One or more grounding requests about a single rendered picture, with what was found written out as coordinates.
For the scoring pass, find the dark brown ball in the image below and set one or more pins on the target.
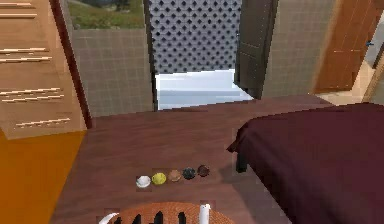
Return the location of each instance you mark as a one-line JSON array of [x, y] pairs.
[[203, 170]]

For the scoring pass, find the black ball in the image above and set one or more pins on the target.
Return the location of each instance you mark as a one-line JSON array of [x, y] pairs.
[[189, 173]]

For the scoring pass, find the tan brown ball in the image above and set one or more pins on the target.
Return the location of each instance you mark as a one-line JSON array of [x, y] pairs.
[[174, 175]]

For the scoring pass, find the yellow ball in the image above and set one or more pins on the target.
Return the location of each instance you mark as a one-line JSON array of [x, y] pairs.
[[159, 178]]

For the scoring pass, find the white bowl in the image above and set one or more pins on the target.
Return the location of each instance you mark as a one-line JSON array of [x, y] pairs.
[[143, 181]]

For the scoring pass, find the dark brown room door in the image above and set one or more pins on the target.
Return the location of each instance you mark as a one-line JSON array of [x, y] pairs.
[[255, 46]]

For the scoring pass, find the orange woven basket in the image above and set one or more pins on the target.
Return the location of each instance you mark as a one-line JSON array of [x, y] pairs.
[[173, 210]]

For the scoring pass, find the window with green view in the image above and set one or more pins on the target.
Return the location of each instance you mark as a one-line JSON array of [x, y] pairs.
[[106, 13]]

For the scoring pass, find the dark maroon bed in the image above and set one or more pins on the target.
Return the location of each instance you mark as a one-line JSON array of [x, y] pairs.
[[320, 160]]

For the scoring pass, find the tan wooden chest of drawers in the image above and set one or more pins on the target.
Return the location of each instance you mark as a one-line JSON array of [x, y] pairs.
[[33, 73]]

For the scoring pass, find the orange wooden room door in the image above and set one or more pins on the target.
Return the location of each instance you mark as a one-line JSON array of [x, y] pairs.
[[348, 43]]

